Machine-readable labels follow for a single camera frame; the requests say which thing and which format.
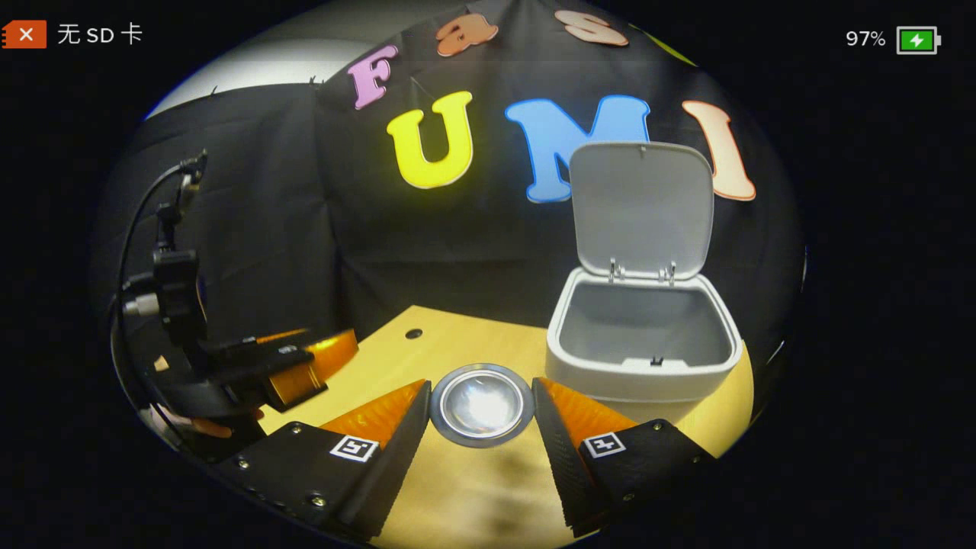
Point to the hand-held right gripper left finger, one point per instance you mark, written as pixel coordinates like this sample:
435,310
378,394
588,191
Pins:
396,457

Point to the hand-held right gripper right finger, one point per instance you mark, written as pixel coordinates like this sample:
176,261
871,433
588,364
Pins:
564,457

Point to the black backdrop cloth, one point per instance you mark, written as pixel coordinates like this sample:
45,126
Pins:
343,252

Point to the silver pop can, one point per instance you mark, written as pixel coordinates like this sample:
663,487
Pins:
482,404

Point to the white desktop garbage bin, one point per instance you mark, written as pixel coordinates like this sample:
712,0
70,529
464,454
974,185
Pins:
640,206

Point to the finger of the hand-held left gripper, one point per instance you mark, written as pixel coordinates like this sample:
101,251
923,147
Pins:
324,362
282,336

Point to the wooden desktop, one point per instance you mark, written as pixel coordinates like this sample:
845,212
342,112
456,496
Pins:
473,343

